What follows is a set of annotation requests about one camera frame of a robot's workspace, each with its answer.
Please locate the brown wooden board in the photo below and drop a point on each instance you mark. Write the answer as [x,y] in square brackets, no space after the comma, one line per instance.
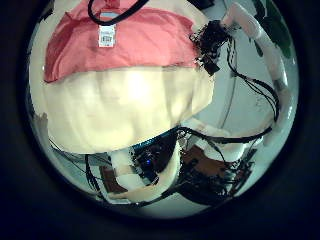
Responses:
[206,163]

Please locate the teal table edge strip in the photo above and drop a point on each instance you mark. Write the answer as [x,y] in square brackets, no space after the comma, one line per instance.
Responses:
[156,138]

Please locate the orange button shirt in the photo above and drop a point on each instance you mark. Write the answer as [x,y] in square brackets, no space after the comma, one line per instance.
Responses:
[140,46]

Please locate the dark green potted plant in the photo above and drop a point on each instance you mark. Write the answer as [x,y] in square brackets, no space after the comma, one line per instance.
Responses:
[276,33]

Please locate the circuit board blue light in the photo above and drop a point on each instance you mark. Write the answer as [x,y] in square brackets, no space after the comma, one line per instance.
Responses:
[147,162]

